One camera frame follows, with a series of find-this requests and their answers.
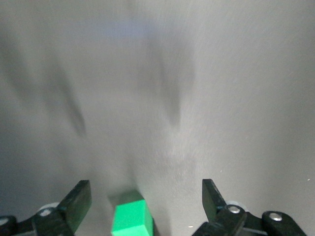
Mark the green cube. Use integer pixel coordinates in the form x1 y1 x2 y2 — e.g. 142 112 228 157
110 190 155 236

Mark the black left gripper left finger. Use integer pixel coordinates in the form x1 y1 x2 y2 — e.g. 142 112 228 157
0 179 93 236

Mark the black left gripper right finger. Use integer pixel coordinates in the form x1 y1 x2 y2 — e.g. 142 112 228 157
191 178 307 236

